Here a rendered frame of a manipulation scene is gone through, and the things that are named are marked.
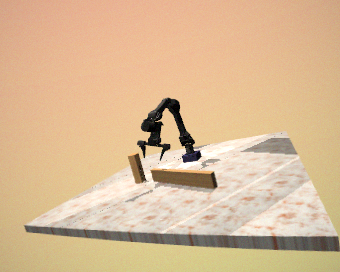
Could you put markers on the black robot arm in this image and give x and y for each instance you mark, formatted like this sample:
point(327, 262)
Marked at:
point(149, 124)

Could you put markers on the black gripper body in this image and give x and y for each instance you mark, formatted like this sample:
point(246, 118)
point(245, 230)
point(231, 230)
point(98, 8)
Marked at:
point(143, 143)

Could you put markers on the wooden plank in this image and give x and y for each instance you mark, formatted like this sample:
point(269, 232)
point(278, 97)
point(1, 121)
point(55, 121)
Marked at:
point(195, 178)

